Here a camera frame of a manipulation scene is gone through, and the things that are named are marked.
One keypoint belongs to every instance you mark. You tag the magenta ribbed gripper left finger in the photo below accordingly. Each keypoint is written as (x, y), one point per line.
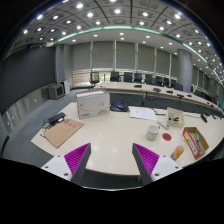
(77, 160)

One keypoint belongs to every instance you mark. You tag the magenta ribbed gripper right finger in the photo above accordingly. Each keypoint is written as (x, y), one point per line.
(146, 161)

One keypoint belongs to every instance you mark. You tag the white patterned ceramic mug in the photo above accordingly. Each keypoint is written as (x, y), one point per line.
(152, 132)

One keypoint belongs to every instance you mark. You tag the red round coaster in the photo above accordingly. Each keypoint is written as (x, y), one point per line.
(166, 136)

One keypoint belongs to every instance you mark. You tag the brown cardboard envelope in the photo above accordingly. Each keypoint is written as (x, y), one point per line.
(61, 132)

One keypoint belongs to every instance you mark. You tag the plastic bottle with yellow label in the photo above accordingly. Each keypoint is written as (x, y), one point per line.
(180, 148)

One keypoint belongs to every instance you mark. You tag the white remote control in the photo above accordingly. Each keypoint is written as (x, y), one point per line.
(163, 124)

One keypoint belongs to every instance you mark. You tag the black power adapter device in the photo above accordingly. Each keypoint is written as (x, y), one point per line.
(55, 118)

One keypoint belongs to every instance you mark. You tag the white paper sheets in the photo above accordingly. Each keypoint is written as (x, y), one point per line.
(142, 113)

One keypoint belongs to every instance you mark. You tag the beige small carton box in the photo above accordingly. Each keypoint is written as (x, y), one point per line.
(175, 117)

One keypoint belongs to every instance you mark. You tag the open cardboard box with red flap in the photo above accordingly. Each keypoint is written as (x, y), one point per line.
(197, 143)

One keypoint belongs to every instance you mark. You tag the white cardboard box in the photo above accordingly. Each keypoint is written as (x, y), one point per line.
(92, 103)

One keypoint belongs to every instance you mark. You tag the black bag on table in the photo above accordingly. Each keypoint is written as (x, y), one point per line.
(119, 107)

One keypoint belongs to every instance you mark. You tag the long curved conference desk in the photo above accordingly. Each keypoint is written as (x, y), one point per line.
(158, 97)

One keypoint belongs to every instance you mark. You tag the black handheld device right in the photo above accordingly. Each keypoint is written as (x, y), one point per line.
(203, 118)

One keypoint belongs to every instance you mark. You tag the grey monitor on floor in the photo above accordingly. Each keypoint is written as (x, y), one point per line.
(56, 91)

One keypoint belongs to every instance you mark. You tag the black office chair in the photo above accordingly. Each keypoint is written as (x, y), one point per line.
(94, 78)
(137, 77)
(114, 76)
(149, 79)
(127, 77)

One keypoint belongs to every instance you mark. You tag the black office chair far left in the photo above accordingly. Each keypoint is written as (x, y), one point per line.
(94, 78)

